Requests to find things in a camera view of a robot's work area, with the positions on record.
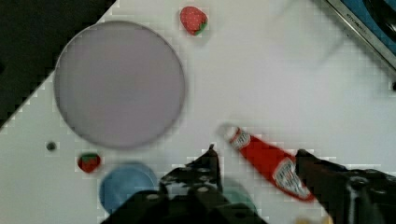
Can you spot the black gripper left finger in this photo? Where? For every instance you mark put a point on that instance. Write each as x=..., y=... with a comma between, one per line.
x=201, y=171

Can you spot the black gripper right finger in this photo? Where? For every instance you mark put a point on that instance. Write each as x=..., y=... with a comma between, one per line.
x=349, y=196

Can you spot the black toaster oven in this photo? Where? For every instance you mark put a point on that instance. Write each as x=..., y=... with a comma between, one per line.
x=373, y=21

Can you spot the red ketchup bottle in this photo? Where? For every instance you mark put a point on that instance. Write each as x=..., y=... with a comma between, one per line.
x=273, y=163

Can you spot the blue round bowl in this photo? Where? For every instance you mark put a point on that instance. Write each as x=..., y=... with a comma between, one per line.
x=123, y=182

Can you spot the dark red toy strawberry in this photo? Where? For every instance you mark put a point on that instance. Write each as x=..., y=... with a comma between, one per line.
x=88, y=162

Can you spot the large grey round plate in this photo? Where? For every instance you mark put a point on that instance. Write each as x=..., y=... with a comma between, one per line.
x=119, y=84

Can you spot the light red toy strawberry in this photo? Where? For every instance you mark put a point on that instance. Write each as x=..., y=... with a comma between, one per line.
x=193, y=20

